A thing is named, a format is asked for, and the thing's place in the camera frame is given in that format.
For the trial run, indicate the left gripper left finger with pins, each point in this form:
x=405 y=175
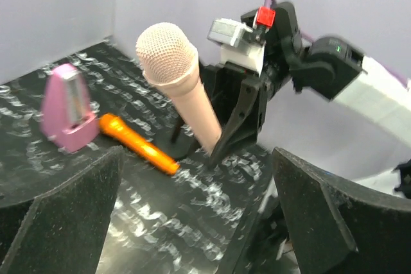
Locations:
x=64 y=229

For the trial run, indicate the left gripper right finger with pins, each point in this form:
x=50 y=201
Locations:
x=338 y=226

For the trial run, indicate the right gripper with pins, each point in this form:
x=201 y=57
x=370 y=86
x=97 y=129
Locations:
x=239 y=97

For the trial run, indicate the pink microphone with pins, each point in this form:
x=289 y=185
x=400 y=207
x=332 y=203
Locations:
x=170 y=63

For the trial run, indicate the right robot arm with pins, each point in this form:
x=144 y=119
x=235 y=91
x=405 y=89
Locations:
x=338 y=72

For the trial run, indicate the pink metronome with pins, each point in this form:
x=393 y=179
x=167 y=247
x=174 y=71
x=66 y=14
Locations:
x=67 y=117

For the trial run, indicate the orange microphone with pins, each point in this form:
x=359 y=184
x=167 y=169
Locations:
x=115 y=127

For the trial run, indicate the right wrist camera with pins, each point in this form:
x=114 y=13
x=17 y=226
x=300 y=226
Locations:
x=240 y=44

